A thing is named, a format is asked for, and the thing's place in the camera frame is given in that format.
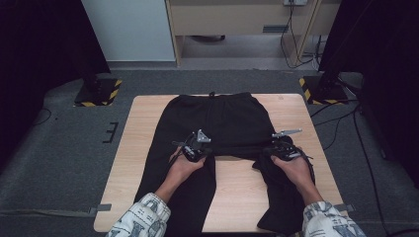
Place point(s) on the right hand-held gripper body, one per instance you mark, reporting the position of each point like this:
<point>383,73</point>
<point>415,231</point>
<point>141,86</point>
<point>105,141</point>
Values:
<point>285,149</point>

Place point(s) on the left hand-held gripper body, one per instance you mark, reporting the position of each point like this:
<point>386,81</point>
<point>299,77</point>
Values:
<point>194,149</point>

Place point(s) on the black pants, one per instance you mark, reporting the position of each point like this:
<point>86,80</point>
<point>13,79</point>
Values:
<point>230,118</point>

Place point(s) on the person's left hand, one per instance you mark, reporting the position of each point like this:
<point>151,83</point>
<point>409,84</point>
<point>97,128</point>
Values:
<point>183,171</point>

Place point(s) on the person's right hand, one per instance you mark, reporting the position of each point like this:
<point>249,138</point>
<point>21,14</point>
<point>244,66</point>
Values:
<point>296,173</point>

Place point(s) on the striped black stand base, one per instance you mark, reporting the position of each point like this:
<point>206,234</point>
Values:
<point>99,94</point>
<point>324,94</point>

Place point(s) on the white panel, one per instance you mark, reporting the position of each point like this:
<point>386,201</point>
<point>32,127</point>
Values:
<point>128,29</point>

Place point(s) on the black curtain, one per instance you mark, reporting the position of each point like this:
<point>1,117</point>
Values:
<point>39,65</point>
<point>385,65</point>

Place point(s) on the light wooden desk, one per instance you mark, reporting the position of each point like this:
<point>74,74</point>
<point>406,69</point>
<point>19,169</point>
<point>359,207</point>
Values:
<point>230,18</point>

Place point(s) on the white power strip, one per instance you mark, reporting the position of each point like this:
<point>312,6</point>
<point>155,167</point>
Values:
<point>295,2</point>

